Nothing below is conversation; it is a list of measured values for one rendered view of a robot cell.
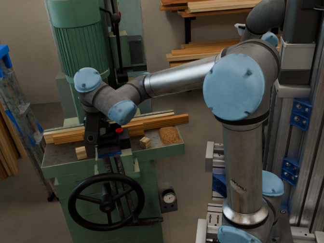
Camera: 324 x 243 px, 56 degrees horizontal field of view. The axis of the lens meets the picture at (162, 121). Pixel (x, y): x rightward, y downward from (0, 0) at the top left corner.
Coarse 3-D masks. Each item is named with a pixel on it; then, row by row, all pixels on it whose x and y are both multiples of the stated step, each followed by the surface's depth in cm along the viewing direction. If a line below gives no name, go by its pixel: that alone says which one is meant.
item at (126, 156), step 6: (96, 150) 121; (126, 150) 119; (96, 156) 118; (120, 156) 117; (126, 156) 117; (132, 156) 118; (96, 162) 116; (102, 162) 116; (114, 162) 117; (126, 162) 119; (132, 162) 119; (102, 168) 118; (114, 168) 119; (126, 168) 120; (132, 168) 121
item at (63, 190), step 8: (136, 112) 178; (64, 120) 176; (72, 120) 175; (152, 160) 139; (152, 168) 135; (144, 176) 136; (152, 176) 137; (56, 184) 129; (64, 184) 130; (72, 184) 131; (120, 184) 136; (56, 192) 131; (64, 192) 132; (88, 192) 134; (96, 192) 135
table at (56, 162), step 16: (160, 128) 143; (176, 128) 142; (48, 144) 138; (64, 144) 137; (80, 144) 136; (160, 144) 132; (176, 144) 131; (48, 160) 127; (64, 160) 127; (80, 160) 126; (144, 160) 132; (48, 176) 126
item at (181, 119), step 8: (152, 120) 142; (160, 120) 141; (168, 120) 142; (176, 120) 143; (184, 120) 144; (144, 128) 142; (152, 128) 143; (56, 136) 135; (64, 136) 136; (72, 136) 137; (80, 136) 137; (56, 144) 137
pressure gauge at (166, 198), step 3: (168, 189) 137; (171, 189) 138; (162, 192) 138; (165, 192) 137; (168, 192) 136; (171, 192) 136; (174, 192) 137; (162, 195) 137; (165, 195) 136; (168, 195) 136; (171, 195) 137; (174, 195) 137; (162, 198) 137; (165, 198) 137; (168, 198) 137; (171, 198) 138; (174, 198) 138; (165, 201) 138; (168, 201) 138; (171, 201) 138
